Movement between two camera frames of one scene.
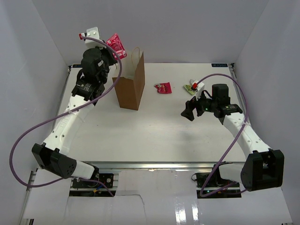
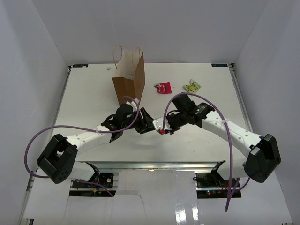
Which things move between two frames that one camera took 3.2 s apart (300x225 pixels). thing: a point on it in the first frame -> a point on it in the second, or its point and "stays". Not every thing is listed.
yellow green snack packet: (188, 87) stays
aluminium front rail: (167, 165) stays
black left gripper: (109, 53) -> (145, 123)
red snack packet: (163, 88) stays
